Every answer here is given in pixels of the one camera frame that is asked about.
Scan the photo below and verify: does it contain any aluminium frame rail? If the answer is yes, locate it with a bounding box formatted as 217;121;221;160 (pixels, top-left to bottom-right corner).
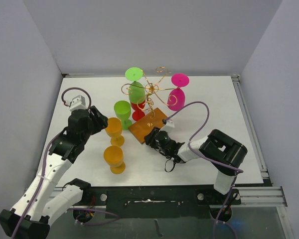
48;74;289;207

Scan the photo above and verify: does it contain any green wine glass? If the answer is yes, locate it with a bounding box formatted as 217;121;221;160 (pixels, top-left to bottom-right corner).
125;67;145;104
114;101;133;130

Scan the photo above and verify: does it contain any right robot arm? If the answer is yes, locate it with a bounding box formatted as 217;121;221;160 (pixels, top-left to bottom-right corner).
145;127;248;204

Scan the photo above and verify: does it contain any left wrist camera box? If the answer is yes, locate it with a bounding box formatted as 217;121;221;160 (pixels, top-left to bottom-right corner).
69;95;87;112

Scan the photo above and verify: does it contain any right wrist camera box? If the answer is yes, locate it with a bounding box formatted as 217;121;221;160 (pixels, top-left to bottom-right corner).
160;119;175;133

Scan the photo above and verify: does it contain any orange wine glass near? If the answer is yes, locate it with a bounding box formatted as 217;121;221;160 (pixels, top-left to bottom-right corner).
103;145;126;174

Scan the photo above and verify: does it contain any orange wine glass far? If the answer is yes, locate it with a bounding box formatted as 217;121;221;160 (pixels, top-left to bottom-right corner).
105;118;125;147

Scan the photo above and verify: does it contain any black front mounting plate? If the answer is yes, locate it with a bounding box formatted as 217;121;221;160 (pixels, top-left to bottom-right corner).
75;185;241;219

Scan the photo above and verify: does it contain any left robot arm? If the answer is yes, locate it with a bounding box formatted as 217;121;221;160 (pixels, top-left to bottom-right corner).
0;106;108;239

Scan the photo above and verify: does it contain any red wine glass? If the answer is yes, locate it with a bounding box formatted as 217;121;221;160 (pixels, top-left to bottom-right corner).
131;101;145;121

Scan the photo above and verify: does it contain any orange wine glass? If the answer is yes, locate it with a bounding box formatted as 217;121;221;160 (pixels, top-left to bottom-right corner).
105;118;125;147
103;145;126;174

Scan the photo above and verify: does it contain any pink wine glass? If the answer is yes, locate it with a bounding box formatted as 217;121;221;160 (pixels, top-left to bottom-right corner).
167;73;189;111

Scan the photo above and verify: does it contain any gold wire glass rack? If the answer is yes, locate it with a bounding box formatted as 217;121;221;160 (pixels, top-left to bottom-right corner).
123;67;176;118

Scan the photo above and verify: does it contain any wooden rack base board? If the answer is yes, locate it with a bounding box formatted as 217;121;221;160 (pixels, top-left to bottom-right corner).
129;108;167;144

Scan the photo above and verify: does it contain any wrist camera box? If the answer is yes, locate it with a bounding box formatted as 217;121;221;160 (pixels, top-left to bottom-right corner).
69;95;87;112
160;119;175;133

